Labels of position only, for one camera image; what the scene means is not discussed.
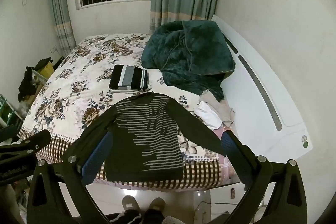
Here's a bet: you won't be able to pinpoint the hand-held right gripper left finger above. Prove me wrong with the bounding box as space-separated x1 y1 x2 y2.
26 132 114 224

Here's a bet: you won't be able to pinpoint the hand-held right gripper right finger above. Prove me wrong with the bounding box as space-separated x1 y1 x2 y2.
220 131 308 224

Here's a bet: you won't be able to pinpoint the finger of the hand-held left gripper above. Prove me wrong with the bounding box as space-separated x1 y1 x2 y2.
0 126 20 142
0 130 52 161

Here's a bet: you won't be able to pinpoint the dark striped sweater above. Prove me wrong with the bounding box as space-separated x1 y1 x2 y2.
62 92 227 183

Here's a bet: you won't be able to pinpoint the folded black grey striped clothes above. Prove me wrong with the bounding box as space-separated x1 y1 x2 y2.
109 64 152 94

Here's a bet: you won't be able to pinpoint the green crate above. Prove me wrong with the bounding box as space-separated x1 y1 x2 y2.
0 94 16 126

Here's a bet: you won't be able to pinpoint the white folded cloth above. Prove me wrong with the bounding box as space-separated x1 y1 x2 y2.
194 102 223 130

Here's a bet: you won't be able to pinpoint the beige crumpled garment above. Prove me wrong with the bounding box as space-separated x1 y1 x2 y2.
198 90 235 128

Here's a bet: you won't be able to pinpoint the person's left shoe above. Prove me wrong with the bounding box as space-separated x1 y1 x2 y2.
122 195 141 214

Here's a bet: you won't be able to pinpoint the person's shoe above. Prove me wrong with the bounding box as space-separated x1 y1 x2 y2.
122 195 141 214
147 197 166 214

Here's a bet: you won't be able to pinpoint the white headboard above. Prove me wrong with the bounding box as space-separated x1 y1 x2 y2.
211 14 313 159

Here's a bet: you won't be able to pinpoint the floral bedspread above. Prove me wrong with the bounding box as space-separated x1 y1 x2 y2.
19 33 237 190

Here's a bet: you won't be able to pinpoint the yellow box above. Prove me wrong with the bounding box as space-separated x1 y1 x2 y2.
38 61 55 80

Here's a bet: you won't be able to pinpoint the person's right shoe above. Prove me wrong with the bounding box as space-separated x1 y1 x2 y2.
147 197 166 214

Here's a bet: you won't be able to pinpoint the teal plush blanket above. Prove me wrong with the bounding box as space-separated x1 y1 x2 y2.
141 20 236 102

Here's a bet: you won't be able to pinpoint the floor cable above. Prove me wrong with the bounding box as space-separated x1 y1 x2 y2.
194 199 238 214

